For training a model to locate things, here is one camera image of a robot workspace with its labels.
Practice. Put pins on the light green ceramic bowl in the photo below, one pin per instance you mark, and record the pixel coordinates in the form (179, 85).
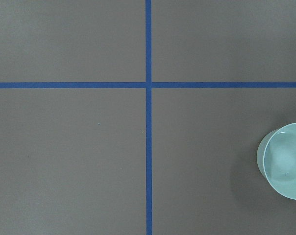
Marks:
(276, 160)

